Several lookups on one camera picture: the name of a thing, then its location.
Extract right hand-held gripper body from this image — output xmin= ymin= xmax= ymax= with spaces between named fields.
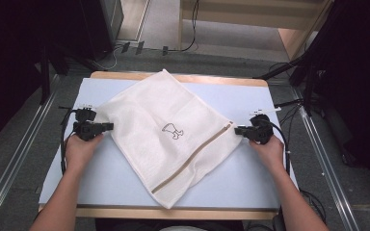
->
xmin=247 ymin=107 xmax=282 ymax=145

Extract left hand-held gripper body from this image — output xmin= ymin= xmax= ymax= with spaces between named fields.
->
xmin=72 ymin=104 xmax=104 ymax=142

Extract white mesh laundry bag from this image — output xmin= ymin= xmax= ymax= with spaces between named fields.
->
xmin=94 ymin=68 xmax=244 ymax=210

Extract person's right hand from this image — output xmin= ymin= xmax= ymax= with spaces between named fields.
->
xmin=248 ymin=134 xmax=285 ymax=173

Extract person's left hand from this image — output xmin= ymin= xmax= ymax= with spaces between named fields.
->
xmin=64 ymin=133 xmax=105 ymax=173

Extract light blue table mat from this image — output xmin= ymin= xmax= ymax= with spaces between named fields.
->
xmin=38 ymin=77 xmax=300 ymax=210

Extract black metal stand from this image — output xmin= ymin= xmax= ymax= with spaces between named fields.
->
xmin=252 ymin=54 xmax=324 ymax=117

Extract wooden table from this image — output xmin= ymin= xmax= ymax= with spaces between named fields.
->
xmin=38 ymin=70 xmax=303 ymax=221

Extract dark cabinet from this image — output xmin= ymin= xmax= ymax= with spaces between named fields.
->
xmin=78 ymin=0 xmax=125 ymax=62

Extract light wooden shelf unit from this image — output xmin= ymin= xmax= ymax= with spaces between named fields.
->
xmin=177 ymin=0 xmax=335 ymax=62

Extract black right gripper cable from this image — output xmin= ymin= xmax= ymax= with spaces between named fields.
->
xmin=259 ymin=117 xmax=292 ymax=177

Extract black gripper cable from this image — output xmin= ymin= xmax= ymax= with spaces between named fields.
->
xmin=259 ymin=117 xmax=292 ymax=177
xmin=59 ymin=108 xmax=79 ymax=176

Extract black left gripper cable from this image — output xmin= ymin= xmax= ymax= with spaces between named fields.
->
xmin=59 ymin=108 xmax=79 ymax=176

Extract thin black floor cables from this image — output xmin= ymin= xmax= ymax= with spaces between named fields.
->
xmin=273 ymin=98 xmax=304 ymax=149

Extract white floor cable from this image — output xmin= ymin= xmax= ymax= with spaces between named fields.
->
xmin=92 ymin=44 xmax=123 ymax=72

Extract metal floor rail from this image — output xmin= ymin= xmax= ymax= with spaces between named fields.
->
xmin=0 ymin=74 xmax=62 ymax=231
xmin=289 ymin=86 xmax=361 ymax=231

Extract black floor cable loop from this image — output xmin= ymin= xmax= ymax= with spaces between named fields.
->
xmin=298 ymin=188 xmax=328 ymax=231

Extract black hanging cable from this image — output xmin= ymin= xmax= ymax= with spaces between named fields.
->
xmin=167 ymin=0 xmax=200 ymax=53

